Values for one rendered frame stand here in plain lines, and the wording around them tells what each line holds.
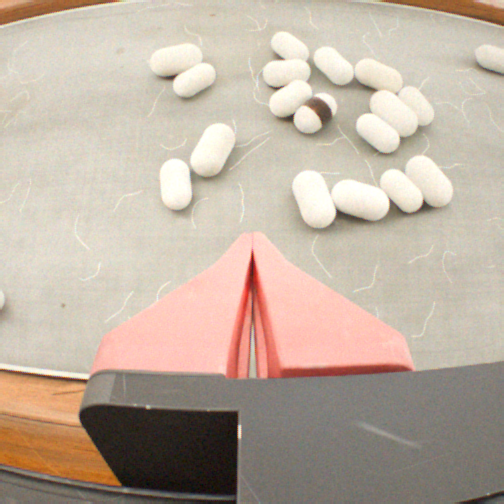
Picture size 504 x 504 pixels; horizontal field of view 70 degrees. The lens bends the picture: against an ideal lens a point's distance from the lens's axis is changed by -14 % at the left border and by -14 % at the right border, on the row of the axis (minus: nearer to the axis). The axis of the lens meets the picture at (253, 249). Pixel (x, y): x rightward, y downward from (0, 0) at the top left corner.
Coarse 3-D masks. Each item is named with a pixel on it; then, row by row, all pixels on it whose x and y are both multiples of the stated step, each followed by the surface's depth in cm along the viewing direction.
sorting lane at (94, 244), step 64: (192, 0) 30; (256, 0) 30; (320, 0) 30; (0, 64) 29; (64, 64) 28; (128, 64) 28; (256, 64) 28; (384, 64) 28; (448, 64) 28; (0, 128) 27; (64, 128) 27; (128, 128) 27; (192, 128) 27; (256, 128) 27; (448, 128) 27; (0, 192) 26; (64, 192) 25; (128, 192) 25; (192, 192) 25; (256, 192) 25; (0, 256) 24; (64, 256) 24; (128, 256) 24; (192, 256) 24; (320, 256) 24; (384, 256) 24; (448, 256) 24; (0, 320) 23; (64, 320) 23; (384, 320) 24; (448, 320) 23
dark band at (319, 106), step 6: (306, 102) 25; (312, 102) 25; (318, 102) 25; (324, 102) 25; (312, 108) 25; (318, 108) 25; (324, 108) 25; (330, 108) 25; (318, 114) 25; (324, 114) 25; (330, 114) 25; (324, 120) 25
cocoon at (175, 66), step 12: (168, 48) 26; (180, 48) 26; (192, 48) 26; (156, 60) 26; (168, 60) 26; (180, 60) 26; (192, 60) 26; (156, 72) 26; (168, 72) 26; (180, 72) 27
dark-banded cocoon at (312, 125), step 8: (320, 96) 25; (328, 96) 25; (328, 104) 25; (296, 112) 25; (304, 112) 25; (312, 112) 25; (296, 120) 25; (304, 120) 25; (312, 120) 25; (304, 128) 25; (312, 128) 25
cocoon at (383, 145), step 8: (360, 120) 25; (368, 120) 25; (376, 120) 25; (360, 128) 25; (368, 128) 25; (376, 128) 25; (384, 128) 25; (392, 128) 25; (368, 136) 25; (376, 136) 25; (384, 136) 25; (392, 136) 25; (376, 144) 25; (384, 144) 25; (392, 144) 25; (384, 152) 25
